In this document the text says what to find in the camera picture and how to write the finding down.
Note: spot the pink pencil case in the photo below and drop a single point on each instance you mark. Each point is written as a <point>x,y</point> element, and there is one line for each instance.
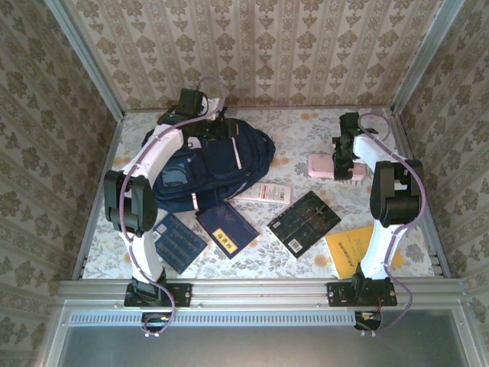
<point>321,166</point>

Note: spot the navy blue backpack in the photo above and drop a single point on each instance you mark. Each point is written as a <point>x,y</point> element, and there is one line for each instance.
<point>217,168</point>

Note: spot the black book with gold print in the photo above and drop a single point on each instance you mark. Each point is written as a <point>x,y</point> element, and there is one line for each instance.
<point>305,225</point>

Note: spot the white pink tissue packet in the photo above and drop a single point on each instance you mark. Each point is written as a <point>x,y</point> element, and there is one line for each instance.
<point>267,193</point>

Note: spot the blue book with yellow label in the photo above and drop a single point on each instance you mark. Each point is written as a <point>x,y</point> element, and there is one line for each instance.
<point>225,229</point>

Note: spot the blue book with barcode sticker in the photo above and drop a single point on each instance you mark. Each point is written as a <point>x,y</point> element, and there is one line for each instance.
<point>179,246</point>

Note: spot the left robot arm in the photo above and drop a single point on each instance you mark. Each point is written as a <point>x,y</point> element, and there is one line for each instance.
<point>130,202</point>

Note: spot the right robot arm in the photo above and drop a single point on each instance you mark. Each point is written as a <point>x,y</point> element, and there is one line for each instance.
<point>397,191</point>

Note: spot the floral table cover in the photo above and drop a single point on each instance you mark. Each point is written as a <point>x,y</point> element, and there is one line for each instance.
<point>298,126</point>

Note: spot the grey metal panel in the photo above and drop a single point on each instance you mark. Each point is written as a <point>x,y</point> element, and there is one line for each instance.
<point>260,348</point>

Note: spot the aluminium table side rail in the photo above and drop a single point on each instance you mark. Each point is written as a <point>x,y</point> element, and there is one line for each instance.
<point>406,153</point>
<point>111,156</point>

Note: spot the aluminium frame post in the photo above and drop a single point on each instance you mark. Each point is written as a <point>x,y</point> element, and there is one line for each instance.
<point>428,53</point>
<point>88,57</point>

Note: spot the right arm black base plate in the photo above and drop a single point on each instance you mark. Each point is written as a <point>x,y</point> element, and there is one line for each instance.
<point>336,296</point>

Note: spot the aluminium mounting rail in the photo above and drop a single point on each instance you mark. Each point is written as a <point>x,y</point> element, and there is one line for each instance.
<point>260,292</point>

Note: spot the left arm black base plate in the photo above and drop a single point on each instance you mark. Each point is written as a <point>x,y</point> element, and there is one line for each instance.
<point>183,294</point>

